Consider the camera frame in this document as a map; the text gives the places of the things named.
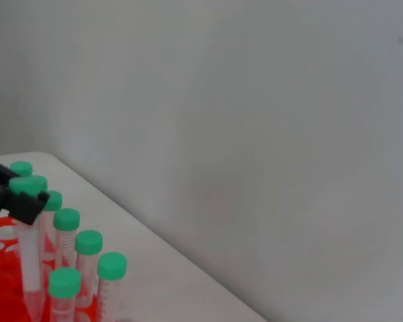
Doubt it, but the green-capped clear test tube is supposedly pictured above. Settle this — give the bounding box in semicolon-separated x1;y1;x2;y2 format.
39;190;64;266
9;161;34;178
8;176;44;322
94;252;128;322
53;208;81;272
30;174;49;195
75;229;104;309
48;267;83;322

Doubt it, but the orange plastic test tube rack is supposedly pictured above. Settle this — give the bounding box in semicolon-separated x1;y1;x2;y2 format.
0;216;105;322

